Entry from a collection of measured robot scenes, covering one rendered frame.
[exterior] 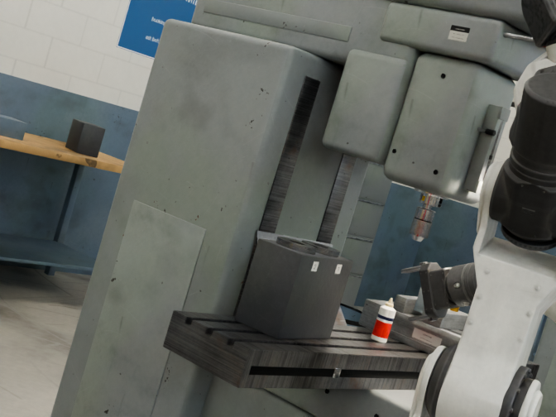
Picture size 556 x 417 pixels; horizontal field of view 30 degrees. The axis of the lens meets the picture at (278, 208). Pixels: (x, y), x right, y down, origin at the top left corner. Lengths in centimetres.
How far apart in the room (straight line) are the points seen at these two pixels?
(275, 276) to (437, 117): 57
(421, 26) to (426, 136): 27
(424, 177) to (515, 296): 73
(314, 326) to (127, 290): 73
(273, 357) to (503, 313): 52
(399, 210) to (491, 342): 810
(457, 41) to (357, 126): 32
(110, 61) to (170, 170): 432
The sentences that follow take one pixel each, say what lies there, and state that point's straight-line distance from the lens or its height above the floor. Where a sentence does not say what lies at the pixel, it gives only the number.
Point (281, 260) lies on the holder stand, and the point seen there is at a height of 109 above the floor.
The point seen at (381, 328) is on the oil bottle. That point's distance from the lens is 254.
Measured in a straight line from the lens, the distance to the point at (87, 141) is 627.
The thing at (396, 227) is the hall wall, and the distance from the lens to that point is 989.
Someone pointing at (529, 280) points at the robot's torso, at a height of 123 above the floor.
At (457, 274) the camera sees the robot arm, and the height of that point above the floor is 117.
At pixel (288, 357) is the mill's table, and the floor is 91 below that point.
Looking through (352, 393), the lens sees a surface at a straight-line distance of 243.
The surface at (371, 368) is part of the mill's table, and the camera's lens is 236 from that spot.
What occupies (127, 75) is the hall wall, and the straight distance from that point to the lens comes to 720.
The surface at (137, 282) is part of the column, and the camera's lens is 284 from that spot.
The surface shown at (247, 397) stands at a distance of 264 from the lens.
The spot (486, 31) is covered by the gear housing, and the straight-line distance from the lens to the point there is 242.
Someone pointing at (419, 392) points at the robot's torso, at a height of 99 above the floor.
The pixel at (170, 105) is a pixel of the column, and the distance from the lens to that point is 286.
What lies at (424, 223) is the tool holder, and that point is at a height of 123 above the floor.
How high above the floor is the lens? 134
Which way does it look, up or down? 4 degrees down
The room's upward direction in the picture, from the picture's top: 17 degrees clockwise
